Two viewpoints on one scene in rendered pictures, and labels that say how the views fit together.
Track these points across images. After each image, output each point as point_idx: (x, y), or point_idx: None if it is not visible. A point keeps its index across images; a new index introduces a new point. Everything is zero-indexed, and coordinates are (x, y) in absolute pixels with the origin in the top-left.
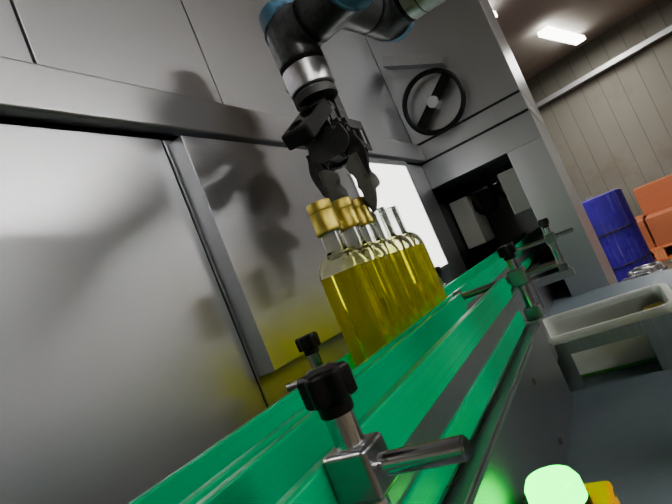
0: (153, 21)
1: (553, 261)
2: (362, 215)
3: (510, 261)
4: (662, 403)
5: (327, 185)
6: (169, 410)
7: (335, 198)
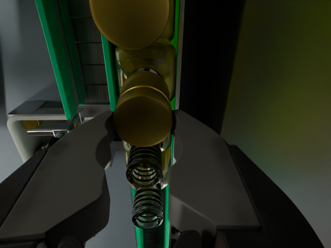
0: None
1: (28, 131)
2: (128, 83)
3: (56, 137)
4: (38, 55)
5: (213, 165)
6: None
7: (192, 132)
